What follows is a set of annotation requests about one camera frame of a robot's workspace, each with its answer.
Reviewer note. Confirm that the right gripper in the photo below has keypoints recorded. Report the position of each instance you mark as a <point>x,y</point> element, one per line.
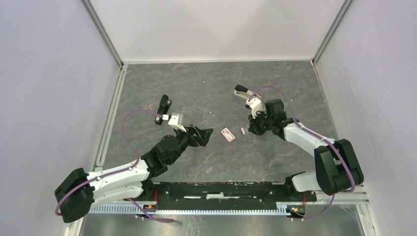
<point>253,122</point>

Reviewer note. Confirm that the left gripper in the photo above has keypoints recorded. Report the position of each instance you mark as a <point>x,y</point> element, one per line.
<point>198,140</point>

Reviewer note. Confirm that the staple tray box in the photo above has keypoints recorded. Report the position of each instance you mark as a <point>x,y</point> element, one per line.
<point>245,130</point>

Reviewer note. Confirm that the black stapler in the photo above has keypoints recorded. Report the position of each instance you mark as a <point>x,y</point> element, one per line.
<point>163,108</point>

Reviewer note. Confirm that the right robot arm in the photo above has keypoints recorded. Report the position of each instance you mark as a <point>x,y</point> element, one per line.
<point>336,166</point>

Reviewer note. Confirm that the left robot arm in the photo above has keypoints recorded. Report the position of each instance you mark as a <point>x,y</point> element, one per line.
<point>82,191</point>

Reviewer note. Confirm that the red white staple box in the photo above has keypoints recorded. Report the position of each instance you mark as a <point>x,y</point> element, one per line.
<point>226,133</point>

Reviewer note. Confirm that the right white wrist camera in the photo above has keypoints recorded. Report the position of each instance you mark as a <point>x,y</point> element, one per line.
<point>255,105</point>

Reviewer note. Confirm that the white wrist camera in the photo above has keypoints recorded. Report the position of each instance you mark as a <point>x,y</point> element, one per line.
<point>255,105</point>
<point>175,121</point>

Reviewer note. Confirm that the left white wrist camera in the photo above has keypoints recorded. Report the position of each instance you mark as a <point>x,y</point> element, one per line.
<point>175,121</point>

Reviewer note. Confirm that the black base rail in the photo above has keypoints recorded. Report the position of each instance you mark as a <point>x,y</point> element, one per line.
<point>227,195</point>

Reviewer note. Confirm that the white cable duct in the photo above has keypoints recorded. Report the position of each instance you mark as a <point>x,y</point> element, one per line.
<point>130,208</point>

